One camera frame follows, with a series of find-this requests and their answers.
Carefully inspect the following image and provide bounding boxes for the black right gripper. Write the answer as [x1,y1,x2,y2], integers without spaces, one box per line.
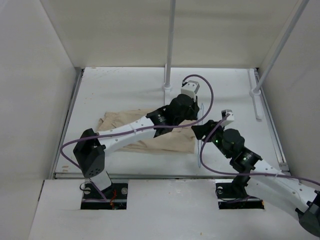
[191,120,232,159]

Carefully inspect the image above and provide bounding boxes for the beige trousers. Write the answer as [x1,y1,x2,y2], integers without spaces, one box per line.
[97,108,196,154]

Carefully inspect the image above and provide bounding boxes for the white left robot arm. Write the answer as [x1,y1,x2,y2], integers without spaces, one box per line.
[73,93,200,200]

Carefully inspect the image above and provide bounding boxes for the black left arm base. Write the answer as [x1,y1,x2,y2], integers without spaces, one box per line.
[79,182,129,210]

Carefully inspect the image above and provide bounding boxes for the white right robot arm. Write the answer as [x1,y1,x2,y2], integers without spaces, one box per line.
[191,120,320,237]

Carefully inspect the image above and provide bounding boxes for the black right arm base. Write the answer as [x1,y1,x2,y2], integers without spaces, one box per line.
[215,176,265,210]

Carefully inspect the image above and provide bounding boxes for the white centre rack pole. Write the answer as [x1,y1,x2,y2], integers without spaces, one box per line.
[162,0,176,104]

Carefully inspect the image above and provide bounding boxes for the white rack pole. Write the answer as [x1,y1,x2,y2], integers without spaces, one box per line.
[162,0,176,104]
[247,0,311,122]

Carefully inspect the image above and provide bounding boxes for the white right rack pole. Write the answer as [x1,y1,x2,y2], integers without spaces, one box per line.
[247,0,311,122]

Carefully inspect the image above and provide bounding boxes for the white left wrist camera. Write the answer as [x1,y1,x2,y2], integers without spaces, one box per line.
[180,80,200,102]

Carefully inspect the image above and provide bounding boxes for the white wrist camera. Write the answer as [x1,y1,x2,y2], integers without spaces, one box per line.
[221,109,235,127]
[180,80,200,102]

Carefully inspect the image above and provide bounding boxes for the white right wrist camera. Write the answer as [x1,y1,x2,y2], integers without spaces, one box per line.
[221,109,235,127]

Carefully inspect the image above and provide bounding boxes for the aluminium right frame rail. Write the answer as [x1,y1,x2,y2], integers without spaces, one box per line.
[253,67,292,173]

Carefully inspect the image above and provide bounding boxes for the aluminium frame rail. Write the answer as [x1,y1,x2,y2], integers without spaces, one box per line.
[253,67,292,173]
[48,67,85,180]
[53,172,233,180]

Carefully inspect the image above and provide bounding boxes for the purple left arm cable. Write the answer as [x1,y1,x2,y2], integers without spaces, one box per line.
[59,74,215,202]

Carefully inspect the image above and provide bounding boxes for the aluminium front frame rail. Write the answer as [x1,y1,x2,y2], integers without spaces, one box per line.
[53,172,233,180]

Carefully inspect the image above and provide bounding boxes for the aluminium left frame rail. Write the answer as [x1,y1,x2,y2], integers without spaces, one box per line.
[48,67,85,180]

